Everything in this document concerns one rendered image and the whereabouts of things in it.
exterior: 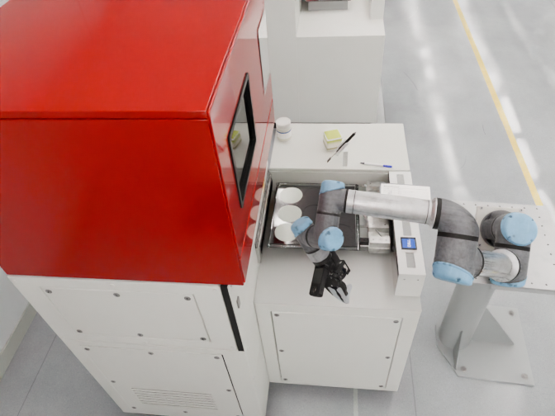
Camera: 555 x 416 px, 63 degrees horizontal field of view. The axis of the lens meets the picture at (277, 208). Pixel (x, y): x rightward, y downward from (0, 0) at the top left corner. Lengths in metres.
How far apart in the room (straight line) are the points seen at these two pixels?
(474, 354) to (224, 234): 1.82
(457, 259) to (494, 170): 2.33
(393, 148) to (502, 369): 1.27
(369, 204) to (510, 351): 1.55
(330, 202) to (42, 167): 0.79
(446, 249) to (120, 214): 0.91
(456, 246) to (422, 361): 1.29
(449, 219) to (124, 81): 0.95
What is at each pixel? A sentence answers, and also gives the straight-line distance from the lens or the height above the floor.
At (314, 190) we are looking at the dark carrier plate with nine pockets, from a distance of 2.02.
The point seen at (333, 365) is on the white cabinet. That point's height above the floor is 0.33.
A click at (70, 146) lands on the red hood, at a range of 1.08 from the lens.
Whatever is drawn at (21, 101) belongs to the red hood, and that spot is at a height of 1.82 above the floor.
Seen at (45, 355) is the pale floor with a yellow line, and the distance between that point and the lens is 2.97.
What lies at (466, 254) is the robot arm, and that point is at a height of 1.24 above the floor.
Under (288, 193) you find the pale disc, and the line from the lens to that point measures 2.01.
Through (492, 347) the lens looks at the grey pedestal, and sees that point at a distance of 2.72.
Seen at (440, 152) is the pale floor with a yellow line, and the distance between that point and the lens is 3.75.
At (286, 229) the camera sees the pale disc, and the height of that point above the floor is 0.90.
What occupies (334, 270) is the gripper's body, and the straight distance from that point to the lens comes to 1.58.
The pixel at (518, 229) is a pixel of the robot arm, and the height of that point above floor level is 1.06.
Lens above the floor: 2.30
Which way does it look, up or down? 46 degrees down
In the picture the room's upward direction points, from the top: 6 degrees counter-clockwise
